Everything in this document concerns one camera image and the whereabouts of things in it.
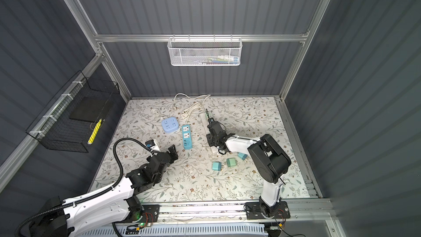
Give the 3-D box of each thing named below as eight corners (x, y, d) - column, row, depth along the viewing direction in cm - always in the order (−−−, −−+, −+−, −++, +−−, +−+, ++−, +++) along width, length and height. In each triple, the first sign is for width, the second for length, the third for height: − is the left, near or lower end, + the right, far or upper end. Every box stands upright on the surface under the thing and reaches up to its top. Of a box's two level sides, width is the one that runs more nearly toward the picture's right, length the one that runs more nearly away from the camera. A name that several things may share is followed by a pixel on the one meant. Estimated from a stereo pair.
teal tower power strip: (183, 150, 96) (182, 147, 94) (182, 127, 106) (182, 125, 104) (192, 149, 97) (191, 146, 94) (190, 126, 107) (190, 124, 104)
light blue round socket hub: (160, 132, 104) (159, 129, 101) (163, 120, 110) (162, 117, 107) (177, 132, 104) (176, 129, 101) (179, 120, 110) (178, 117, 107)
